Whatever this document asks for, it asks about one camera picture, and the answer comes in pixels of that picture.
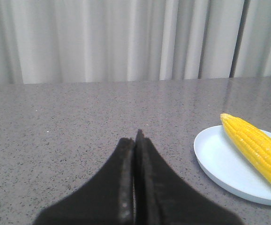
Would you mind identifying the white pleated curtain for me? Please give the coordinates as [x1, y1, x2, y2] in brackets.
[0, 0, 271, 84]

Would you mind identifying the yellow corn cob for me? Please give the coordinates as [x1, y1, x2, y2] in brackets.
[220, 113, 271, 184]

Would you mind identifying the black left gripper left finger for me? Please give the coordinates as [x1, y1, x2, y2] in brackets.
[34, 138, 135, 225]

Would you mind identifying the light blue round plate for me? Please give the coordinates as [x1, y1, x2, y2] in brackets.
[194, 125, 271, 206]

